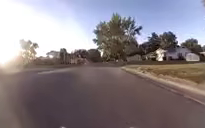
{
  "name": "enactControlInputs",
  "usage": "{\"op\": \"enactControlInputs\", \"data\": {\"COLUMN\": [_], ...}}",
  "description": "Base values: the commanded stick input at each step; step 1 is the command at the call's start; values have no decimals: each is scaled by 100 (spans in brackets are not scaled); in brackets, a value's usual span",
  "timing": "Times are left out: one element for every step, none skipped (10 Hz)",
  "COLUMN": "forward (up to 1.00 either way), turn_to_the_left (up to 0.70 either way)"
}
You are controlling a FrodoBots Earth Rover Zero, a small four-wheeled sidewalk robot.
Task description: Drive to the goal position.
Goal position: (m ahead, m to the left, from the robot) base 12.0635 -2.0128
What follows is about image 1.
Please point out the dark bushes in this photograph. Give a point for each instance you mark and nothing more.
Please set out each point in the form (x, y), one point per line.
(93, 55)

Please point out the large green tree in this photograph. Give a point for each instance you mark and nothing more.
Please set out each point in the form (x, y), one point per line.
(115, 36)

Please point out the grey asphalt road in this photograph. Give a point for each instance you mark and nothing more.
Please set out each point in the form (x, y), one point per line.
(90, 100)

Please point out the dark trees behind house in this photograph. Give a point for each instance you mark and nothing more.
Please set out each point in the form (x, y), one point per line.
(166, 40)

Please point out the grass lawn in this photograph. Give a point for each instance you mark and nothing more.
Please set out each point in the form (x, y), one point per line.
(176, 71)

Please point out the white house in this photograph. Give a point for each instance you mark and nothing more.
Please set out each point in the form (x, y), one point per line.
(176, 53)

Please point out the small tree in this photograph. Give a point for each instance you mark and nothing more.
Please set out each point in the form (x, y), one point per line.
(28, 50)

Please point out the pale concrete kerb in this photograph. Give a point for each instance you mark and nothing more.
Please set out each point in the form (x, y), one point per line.
(190, 91)

